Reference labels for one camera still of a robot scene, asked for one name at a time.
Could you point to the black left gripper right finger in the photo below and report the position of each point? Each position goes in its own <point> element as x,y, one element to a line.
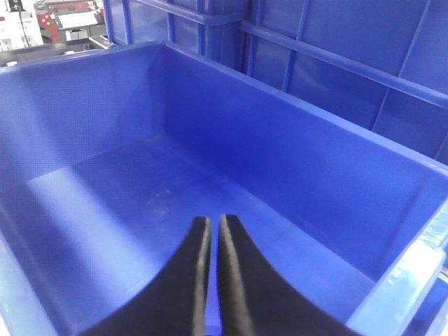
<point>255,299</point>

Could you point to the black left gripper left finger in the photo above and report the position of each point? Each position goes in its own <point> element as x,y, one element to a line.
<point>174,302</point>

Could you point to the large blue plastic bin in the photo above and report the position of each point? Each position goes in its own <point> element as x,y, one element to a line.
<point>107,156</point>

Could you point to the blue ribbed crate behind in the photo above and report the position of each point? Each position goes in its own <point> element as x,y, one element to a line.
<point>379,64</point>

